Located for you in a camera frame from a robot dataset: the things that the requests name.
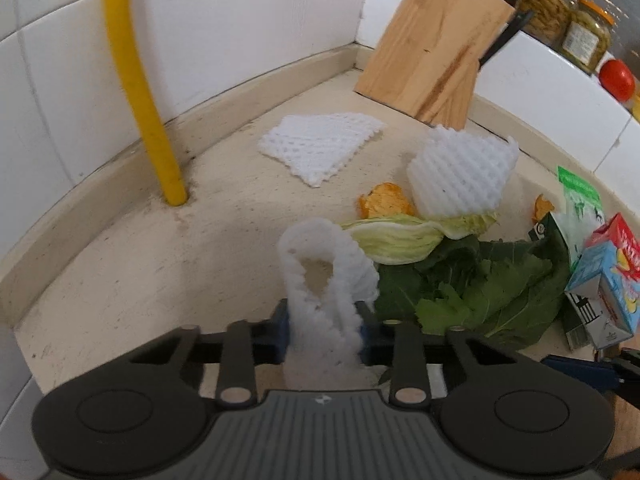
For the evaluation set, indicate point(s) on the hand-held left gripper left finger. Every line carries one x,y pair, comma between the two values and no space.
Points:
281,335

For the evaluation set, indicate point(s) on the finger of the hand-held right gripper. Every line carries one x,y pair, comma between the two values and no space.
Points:
627,362
580,372

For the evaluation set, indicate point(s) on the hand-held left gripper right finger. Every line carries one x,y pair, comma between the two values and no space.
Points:
369,342

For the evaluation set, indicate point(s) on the looped white foam net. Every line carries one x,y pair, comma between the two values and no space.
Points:
345,270

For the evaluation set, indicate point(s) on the pale cabbage leaf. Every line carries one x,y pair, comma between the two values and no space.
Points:
400,240

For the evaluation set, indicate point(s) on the large orange peel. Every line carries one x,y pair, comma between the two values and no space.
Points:
385,200

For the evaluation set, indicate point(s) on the curled orange peel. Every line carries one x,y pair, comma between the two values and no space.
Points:
542,207

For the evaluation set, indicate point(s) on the green pouch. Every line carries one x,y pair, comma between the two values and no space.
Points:
580,200

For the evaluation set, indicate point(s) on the domed white foam net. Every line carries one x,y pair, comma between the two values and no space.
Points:
455,175

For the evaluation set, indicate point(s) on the blue carton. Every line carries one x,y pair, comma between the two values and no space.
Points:
607,310

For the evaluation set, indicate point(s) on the wooden cutting board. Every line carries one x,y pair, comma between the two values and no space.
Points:
629,420

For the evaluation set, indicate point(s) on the dark green leaf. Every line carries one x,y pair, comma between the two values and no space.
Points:
475,290

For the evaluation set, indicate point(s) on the red carton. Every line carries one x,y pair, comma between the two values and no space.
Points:
622,240

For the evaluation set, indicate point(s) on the flat white foam net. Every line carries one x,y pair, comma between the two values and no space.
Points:
320,145

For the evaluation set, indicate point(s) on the red tomato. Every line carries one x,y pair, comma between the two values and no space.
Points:
617,80

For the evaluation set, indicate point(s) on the yellow pipe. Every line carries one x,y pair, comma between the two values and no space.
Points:
137,85

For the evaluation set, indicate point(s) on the wooden knife block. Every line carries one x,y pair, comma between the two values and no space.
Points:
435,50

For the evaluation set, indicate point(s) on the glass pickle jar orange lid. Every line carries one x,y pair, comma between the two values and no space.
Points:
585,40

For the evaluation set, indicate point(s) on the glass jar with pasta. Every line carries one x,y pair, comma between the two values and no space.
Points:
547,15

